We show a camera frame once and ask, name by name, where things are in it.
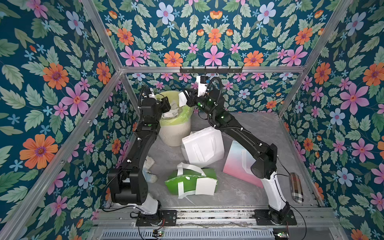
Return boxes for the white plush toy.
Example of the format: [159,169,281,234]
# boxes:
[143,156,158,183]

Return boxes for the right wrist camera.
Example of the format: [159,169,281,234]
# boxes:
[197,76,210,97]

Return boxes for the black hook rack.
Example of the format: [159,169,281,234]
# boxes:
[179,66,243,75]

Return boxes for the aluminium frame post left rear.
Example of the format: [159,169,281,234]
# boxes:
[82,1,140,115]

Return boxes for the torn paper pieces in bin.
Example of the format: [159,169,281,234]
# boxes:
[162,101,183,119]

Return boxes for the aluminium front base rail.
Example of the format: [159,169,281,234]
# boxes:
[92,206,331,230]

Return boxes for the aluminium frame post right rear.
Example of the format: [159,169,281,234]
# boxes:
[279,0,354,118]

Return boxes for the white ribbed trash bin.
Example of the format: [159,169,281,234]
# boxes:
[159,116,191,147]

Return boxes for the aluminium crossbar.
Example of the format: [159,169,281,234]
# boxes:
[1,71,123,240]
[120,66,305,75]

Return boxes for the aluminium frame post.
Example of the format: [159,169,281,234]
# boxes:
[82,1,140,115]
[279,0,354,118]

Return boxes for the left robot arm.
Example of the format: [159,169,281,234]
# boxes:
[107,85,171,216]

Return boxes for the aluminium crossbar rear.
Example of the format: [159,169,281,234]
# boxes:
[120,66,305,75]

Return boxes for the green plastic bin liner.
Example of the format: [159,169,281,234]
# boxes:
[155,91,193,128]

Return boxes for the pink blue gradient tote bag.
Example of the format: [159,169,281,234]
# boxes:
[223,141,264,189]

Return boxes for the white perforated cable tray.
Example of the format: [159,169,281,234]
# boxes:
[101,229,275,240]

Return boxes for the green white tote bag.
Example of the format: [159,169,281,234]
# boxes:
[165,163,218,199]

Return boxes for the aluminium crossbar left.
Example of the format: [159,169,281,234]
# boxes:
[1,71,123,240]

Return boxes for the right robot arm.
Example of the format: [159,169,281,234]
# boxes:
[183,76,291,225]

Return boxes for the plaid pouch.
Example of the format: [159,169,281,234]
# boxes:
[289,173,304,204]

